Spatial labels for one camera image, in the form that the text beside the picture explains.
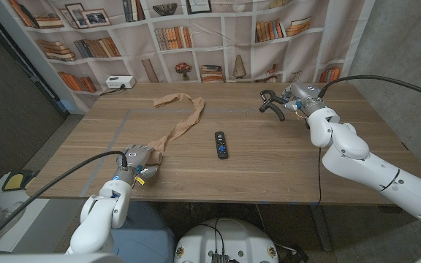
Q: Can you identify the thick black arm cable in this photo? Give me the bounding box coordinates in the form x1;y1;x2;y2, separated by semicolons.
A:
318;75;421;104
0;150;129;253

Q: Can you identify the black hand grip exerciser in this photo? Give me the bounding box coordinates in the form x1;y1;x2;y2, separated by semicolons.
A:
258;89;290;122

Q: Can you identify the yellow and black foot pedal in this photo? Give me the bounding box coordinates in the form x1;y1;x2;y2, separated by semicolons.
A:
1;169;39;192

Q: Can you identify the black TV remote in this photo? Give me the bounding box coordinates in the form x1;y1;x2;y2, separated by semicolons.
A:
214;131;230;160

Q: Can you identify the printed bookshelf backdrop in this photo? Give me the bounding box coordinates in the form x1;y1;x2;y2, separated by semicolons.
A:
7;0;376;113

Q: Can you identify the grey metal table leg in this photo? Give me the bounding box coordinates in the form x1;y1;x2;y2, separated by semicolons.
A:
308;204;334;253

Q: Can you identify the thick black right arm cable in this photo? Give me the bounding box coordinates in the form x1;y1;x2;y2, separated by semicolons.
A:
318;75;421;104

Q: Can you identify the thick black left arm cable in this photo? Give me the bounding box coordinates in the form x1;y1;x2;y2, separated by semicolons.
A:
0;150;129;253

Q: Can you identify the dark perforated partition panel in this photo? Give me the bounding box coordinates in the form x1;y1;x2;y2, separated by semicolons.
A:
0;7;69;182

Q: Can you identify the tan nylon stocking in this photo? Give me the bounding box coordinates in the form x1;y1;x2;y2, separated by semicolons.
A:
146;92;206;166

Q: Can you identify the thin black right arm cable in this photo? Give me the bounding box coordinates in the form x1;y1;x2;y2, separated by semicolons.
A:
307;148;323;210

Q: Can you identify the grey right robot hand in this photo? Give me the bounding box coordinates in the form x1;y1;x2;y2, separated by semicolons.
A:
282;82;327;117

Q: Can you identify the white power outlet box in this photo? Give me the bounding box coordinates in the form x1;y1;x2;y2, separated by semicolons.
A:
105;75;137;90

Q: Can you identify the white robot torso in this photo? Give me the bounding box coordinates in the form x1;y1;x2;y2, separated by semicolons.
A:
172;218;280;263

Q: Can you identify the black power box cord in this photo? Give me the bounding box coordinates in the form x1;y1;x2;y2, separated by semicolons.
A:
99;84;126;96

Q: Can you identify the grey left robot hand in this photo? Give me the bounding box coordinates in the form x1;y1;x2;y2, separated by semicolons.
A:
112;144;159;186

